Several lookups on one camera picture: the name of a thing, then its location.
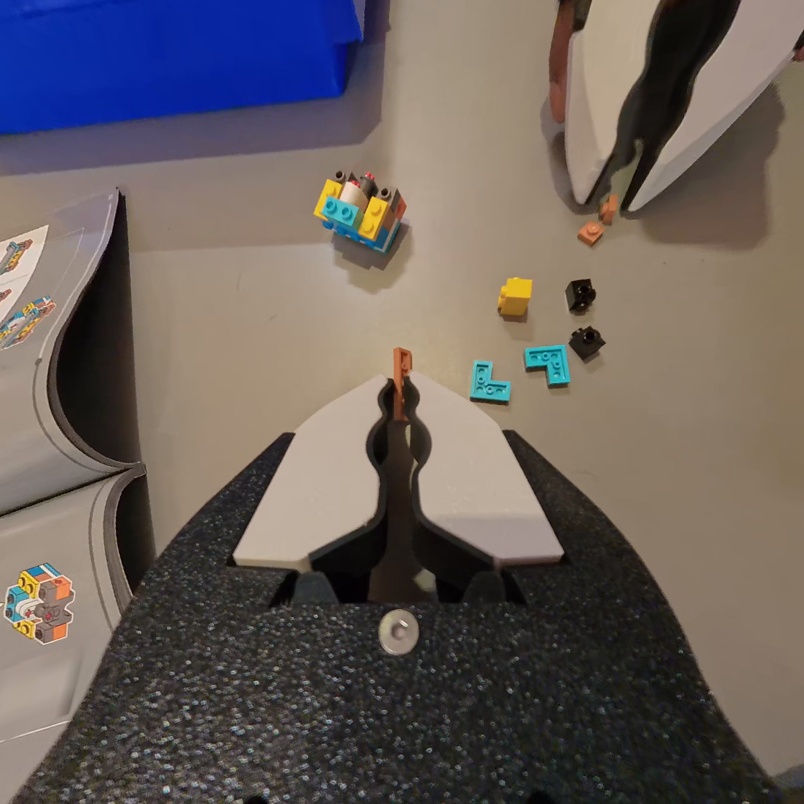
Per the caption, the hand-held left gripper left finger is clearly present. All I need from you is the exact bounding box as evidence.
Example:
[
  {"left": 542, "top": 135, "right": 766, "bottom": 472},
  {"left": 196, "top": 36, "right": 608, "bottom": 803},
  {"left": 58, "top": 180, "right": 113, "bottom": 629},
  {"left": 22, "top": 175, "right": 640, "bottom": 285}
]
[{"left": 232, "top": 374, "right": 397, "bottom": 574}]

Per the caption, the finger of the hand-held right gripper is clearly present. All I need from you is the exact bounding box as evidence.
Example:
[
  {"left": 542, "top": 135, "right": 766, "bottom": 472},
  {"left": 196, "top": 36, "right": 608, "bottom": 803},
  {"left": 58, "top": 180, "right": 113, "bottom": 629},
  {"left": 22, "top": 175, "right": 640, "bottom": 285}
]
[
  {"left": 562, "top": 0, "right": 698, "bottom": 207},
  {"left": 618, "top": 0, "right": 804, "bottom": 213}
]

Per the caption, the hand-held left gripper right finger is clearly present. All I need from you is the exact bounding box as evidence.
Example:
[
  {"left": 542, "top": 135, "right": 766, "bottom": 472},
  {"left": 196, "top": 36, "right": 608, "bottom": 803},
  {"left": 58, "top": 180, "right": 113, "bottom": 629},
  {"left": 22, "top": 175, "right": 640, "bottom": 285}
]
[{"left": 407, "top": 371, "right": 566, "bottom": 570}]

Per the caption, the long orange toy plate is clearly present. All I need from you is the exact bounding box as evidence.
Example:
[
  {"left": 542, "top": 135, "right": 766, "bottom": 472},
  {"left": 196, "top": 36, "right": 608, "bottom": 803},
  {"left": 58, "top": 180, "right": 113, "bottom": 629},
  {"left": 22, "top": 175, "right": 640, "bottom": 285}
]
[{"left": 392, "top": 347, "right": 416, "bottom": 422}]

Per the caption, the multicoloured toy brick assembly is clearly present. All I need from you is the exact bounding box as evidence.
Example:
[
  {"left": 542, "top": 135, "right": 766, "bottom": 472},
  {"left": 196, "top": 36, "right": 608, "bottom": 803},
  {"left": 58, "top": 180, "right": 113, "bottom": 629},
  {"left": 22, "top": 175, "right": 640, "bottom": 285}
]
[{"left": 313, "top": 167, "right": 408, "bottom": 253}]

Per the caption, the blue plastic bin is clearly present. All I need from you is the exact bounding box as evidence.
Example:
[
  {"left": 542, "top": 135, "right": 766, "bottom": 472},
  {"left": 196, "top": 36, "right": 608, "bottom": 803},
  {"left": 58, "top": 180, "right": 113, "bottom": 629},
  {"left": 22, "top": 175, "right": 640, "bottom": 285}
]
[{"left": 0, "top": 0, "right": 366, "bottom": 137}]

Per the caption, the grey desk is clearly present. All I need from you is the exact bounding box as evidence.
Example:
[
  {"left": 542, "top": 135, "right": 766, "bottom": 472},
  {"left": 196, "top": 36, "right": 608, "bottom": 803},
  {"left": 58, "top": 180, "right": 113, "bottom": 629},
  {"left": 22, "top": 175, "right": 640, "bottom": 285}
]
[{"left": 0, "top": 0, "right": 804, "bottom": 780}]

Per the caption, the person's right hand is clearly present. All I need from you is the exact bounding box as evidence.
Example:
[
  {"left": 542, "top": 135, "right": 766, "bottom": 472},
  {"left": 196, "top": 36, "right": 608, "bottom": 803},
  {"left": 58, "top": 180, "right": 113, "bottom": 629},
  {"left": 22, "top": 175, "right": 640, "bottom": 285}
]
[{"left": 548, "top": 0, "right": 577, "bottom": 123}]

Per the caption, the teal L-shaped plate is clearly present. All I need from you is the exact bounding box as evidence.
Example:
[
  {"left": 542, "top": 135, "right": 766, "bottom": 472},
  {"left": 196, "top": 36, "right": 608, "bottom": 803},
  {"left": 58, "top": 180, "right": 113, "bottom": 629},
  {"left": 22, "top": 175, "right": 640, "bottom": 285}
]
[
  {"left": 469, "top": 358, "right": 512, "bottom": 403},
  {"left": 523, "top": 343, "right": 572, "bottom": 388}
]

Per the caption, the yellow toy brick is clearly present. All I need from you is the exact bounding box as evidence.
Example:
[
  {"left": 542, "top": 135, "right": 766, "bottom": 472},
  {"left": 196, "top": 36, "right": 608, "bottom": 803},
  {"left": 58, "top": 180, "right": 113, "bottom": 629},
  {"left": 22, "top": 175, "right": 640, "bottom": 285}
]
[{"left": 497, "top": 276, "right": 534, "bottom": 319}]

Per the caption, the grey instruction booklet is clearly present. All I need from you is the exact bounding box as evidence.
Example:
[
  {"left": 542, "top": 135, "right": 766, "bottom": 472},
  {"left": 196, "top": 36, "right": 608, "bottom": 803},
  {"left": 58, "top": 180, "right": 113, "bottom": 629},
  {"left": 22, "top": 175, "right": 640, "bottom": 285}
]
[{"left": 0, "top": 188, "right": 155, "bottom": 742}]

